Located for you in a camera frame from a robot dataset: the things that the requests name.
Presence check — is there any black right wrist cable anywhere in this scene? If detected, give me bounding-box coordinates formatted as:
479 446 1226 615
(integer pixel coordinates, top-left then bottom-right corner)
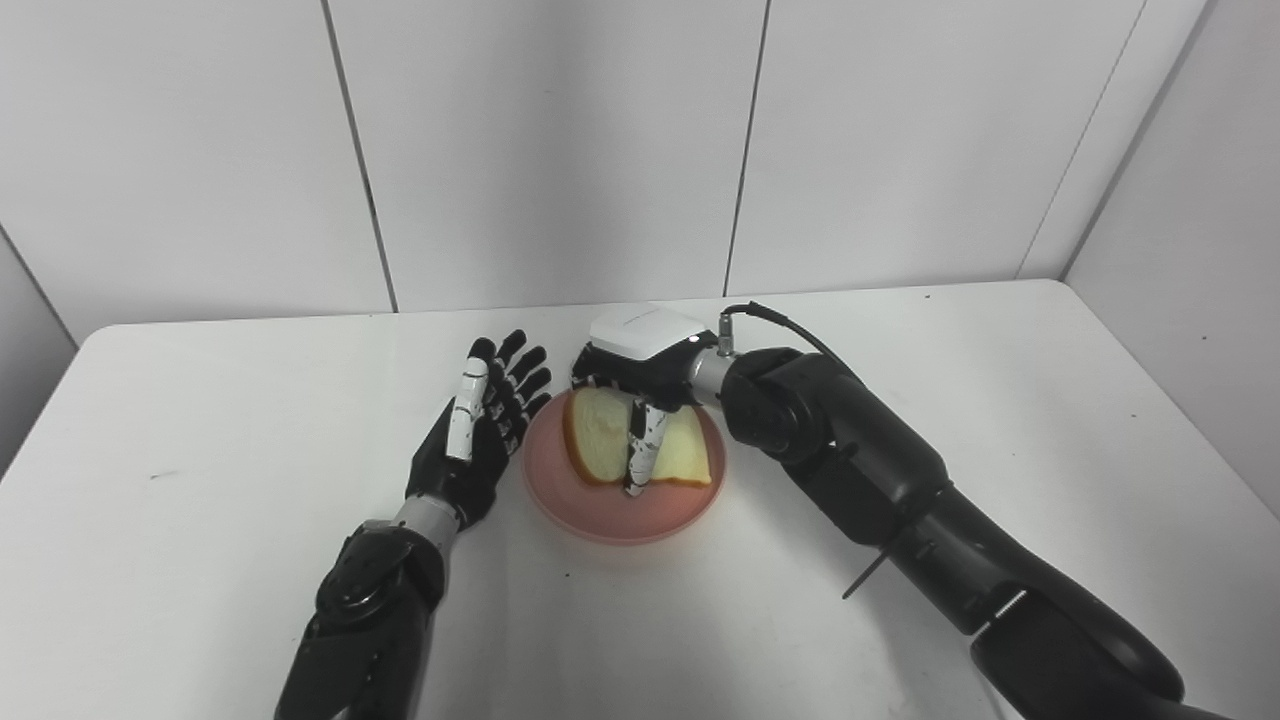
718 301 851 376

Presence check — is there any slice of white bread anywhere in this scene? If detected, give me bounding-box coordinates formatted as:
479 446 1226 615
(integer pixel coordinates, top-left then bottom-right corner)
562 387 713 489

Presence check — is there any pink round plate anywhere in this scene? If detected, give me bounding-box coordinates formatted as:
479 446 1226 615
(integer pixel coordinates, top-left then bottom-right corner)
522 390 728 546

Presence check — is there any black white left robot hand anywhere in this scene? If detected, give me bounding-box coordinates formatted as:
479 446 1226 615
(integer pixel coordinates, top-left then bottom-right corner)
405 330 553 531

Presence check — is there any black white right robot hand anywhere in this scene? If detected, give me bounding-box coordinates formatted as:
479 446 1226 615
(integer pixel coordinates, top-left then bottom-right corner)
570 303 721 498

